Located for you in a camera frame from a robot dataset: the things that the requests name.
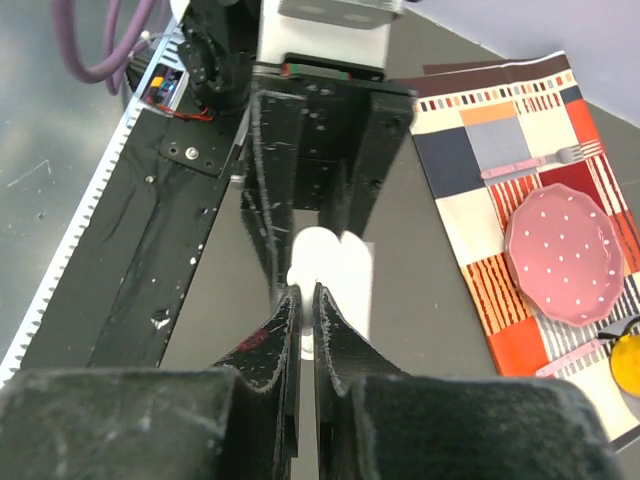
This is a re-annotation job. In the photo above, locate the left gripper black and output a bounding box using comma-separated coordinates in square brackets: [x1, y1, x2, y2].
[243, 64, 415, 300]

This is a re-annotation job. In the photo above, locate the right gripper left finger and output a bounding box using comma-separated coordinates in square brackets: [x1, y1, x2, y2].
[1, 286, 302, 479]

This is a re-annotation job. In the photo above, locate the patterned orange placemat cloth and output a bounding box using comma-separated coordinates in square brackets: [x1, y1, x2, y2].
[408, 52, 639, 449]

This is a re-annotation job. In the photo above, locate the yellow mug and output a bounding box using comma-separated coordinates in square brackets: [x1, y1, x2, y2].
[597, 317, 639, 397]

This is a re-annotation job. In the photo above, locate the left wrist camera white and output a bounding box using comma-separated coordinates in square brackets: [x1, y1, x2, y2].
[257, 0, 404, 69]

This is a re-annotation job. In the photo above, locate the pink dotted plate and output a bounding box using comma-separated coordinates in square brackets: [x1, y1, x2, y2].
[505, 183, 625, 327]

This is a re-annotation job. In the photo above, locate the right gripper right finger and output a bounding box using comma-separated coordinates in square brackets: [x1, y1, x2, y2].
[312, 285, 623, 479]

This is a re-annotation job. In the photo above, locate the white earbud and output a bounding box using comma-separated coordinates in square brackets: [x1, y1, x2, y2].
[300, 295, 314, 361]

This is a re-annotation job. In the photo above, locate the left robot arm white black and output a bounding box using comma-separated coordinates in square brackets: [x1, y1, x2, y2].
[179, 1, 416, 296]

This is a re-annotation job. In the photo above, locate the white earbud charging case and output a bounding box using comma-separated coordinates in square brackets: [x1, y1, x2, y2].
[286, 226, 375, 339]

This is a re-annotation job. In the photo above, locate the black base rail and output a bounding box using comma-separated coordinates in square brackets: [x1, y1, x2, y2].
[0, 19, 251, 386]

